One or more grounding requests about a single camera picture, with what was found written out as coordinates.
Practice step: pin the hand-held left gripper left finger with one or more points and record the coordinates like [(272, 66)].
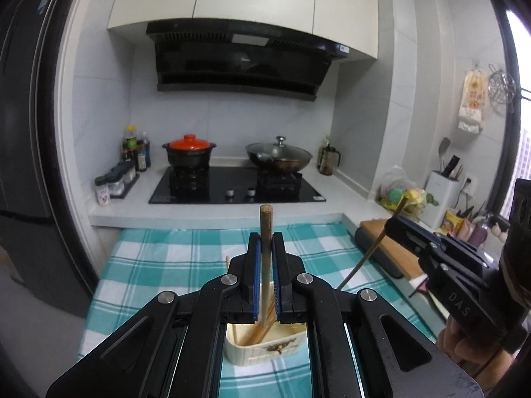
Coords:
[(257, 286)]

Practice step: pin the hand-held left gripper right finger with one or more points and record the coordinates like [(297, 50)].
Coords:
[(276, 286)]

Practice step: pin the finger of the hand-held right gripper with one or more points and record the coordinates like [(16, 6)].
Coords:
[(423, 230), (408, 240)]

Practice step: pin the cream utensil holder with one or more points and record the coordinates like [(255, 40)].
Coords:
[(257, 354)]

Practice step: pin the person's right hand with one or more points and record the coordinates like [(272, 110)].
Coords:
[(460, 344)]

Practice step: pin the wooden cutting board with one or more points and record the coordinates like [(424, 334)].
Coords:
[(404, 263)]

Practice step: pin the yellow printed cup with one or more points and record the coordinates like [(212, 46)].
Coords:
[(451, 224)]

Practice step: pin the white knife block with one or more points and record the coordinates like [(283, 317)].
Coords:
[(442, 192)]

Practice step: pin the plastic bag of sponges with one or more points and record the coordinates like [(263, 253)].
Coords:
[(400, 192)]

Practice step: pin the purple bottle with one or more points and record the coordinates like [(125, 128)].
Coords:
[(479, 234)]

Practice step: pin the garlic bulbs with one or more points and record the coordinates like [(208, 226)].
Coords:
[(500, 229)]

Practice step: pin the metal spatula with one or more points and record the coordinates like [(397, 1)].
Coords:
[(444, 147)]

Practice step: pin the teal plaid tablecloth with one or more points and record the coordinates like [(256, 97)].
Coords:
[(166, 257)]

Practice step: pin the black gas stove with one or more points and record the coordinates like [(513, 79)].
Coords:
[(232, 184)]

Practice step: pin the glass pitcher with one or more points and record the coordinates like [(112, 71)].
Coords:
[(327, 161)]

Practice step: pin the dark wok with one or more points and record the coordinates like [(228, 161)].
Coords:
[(286, 165)]

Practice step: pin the glass wok lid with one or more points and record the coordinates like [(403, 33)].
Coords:
[(282, 149)]

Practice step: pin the printed hanging bag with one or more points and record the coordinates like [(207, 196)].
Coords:
[(473, 99)]

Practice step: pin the black clay pot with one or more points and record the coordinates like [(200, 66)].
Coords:
[(188, 159)]

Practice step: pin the orange pot lid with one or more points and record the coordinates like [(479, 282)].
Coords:
[(189, 143)]

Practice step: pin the metal steamer rack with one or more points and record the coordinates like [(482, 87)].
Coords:
[(500, 87)]

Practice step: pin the black-framed kitchen window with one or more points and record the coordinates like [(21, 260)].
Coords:
[(520, 91)]

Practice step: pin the dark sauce bottle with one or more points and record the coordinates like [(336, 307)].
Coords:
[(141, 161), (124, 153)]

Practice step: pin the spice jar rack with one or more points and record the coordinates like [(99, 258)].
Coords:
[(122, 178)]

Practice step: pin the white-label spice jar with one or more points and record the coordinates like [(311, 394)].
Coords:
[(103, 190)]

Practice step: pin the clear capped bottle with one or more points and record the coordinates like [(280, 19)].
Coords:
[(144, 143)]

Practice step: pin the yellow-capped oil bottle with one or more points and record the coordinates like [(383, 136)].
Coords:
[(131, 141)]

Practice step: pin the black range hood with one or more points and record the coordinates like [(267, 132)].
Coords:
[(240, 66)]

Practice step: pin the dark grey refrigerator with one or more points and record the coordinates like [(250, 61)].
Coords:
[(29, 153)]

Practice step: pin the white wall socket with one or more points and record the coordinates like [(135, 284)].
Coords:
[(469, 185)]

